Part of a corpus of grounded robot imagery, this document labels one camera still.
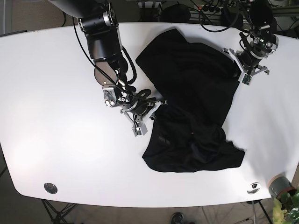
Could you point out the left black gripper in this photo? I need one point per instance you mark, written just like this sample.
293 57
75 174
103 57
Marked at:
248 60

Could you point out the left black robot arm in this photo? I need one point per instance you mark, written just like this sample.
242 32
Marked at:
260 17

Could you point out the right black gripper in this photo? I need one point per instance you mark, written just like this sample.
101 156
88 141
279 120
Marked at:
140 112

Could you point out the plain black T-shirt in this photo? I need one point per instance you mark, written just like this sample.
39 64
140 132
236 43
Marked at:
198 82

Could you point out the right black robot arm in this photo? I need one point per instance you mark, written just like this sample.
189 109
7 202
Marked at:
114 70

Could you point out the green potted plant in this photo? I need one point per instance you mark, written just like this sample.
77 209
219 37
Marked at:
286 209

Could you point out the grey plant pot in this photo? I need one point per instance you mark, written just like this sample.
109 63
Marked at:
279 185

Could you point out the right silver table grommet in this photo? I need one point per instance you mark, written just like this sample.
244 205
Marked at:
253 188

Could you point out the silver table grommet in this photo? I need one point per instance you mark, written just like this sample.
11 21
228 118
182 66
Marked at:
253 188
50 188

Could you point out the left silver table grommet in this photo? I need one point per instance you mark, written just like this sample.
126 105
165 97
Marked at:
50 188

